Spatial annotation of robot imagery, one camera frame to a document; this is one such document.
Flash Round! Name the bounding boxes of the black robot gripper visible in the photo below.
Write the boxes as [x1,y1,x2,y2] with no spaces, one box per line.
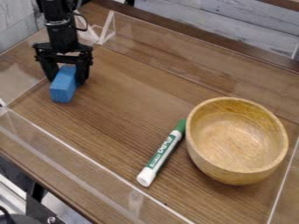
[32,20,92,86]

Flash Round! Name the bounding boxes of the blue rectangular block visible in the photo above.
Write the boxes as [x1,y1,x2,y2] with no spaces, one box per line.
[49,65,77,103]

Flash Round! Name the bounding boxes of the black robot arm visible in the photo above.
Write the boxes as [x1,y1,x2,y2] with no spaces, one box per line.
[32,0,93,86]

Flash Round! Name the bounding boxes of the brown wooden bowl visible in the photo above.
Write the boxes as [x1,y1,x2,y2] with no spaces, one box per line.
[185,97,288,186]

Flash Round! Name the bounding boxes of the clear acrylic tray walls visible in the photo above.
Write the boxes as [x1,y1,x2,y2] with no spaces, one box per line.
[0,3,299,224]

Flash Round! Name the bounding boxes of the green and white marker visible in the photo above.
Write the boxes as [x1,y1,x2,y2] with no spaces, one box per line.
[136,119,187,187]

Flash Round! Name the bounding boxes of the black table leg bracket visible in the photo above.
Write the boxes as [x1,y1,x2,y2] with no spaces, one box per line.
[25,182,65,224]

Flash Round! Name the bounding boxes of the black cable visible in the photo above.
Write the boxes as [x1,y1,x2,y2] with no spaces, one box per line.
[0,205,16,224]

